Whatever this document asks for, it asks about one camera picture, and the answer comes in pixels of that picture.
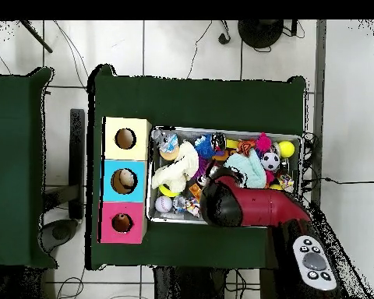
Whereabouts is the black cable with plug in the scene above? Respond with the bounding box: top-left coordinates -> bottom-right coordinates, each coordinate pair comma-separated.
302,176 -> 374,185

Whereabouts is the black round stand base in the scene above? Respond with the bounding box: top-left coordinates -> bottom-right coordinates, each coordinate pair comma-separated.
237,19 -> 284,50

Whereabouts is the small soccer ball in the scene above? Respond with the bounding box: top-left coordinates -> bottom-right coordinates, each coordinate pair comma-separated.
260,151 -> 281,171

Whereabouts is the yellow toy banana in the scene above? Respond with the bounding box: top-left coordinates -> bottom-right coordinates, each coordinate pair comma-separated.
157,183 -> 181,198

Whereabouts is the wooden box with three holes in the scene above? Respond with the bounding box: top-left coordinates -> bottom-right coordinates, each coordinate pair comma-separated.
97,116 -> 153,245

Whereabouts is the black upright stand bar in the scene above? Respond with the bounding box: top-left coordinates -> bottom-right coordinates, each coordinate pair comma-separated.
68,108 -> 86,220

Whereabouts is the blue spiky rubber ball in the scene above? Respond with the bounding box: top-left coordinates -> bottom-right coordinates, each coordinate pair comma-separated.
193,134 -> 218,160

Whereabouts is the silver wire mesh bin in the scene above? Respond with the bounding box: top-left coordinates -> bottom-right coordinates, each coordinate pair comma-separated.
145,125 -> 304,231

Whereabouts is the crushed clear plastic bottle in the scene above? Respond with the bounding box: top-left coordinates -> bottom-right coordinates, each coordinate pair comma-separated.
152,129 -> 179,153

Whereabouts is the orange tiger striped toy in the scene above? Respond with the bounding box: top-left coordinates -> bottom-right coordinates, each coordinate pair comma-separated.
236,139 -> 257,156

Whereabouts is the cream waffle cloth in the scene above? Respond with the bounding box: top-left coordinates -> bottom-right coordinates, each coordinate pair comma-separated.
150,141 -> 200,194

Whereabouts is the mint green waffle cloth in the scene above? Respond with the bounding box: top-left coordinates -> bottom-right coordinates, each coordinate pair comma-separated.
223,148 -> 268,190

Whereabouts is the grey round stand foot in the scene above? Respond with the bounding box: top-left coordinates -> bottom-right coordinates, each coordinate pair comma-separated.
41,219 -> 79,253

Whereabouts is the white baseball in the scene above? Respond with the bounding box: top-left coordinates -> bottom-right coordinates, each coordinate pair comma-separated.
154,195 -> 174,213

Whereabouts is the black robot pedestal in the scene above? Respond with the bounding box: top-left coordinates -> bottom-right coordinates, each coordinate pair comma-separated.
152,266 -> 228,299

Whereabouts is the black slanted rod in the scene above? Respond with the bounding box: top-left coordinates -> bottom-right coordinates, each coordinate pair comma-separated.
19,19 -> 54,54

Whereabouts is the yellow smooth ball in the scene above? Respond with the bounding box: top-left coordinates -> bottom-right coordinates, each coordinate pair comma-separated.
278,140 -> 296,158

